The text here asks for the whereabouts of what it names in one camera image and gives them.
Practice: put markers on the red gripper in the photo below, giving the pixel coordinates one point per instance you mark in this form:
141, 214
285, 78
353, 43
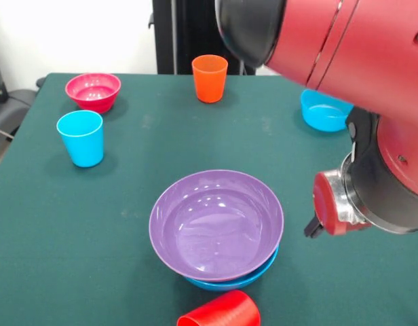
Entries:
326, 203

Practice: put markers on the purple bowl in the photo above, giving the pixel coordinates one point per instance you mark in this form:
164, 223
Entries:
215, 224

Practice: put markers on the large blue bowl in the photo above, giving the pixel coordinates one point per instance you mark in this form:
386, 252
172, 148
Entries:
229, 283

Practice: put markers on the red cup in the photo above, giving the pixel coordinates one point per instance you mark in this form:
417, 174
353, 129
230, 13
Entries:
226, 310

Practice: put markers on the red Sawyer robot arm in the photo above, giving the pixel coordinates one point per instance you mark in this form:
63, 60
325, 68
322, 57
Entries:
348, 51

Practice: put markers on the small blue bowl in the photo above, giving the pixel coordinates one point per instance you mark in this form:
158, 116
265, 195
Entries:
321, 117

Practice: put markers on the orange cup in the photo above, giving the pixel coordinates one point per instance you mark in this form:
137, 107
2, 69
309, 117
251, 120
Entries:
209, 81

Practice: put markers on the blue cup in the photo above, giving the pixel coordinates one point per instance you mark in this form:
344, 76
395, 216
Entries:
81, 142

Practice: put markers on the dark green tablecloth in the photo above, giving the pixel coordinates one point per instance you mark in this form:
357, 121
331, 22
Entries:
59, 244

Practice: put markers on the small pinkish red bowl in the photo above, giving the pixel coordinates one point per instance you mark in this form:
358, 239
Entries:
93, 91

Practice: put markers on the black equipment base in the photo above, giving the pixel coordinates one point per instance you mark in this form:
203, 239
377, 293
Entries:
15, 102

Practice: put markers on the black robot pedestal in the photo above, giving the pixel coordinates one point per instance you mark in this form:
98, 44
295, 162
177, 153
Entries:
188, 34

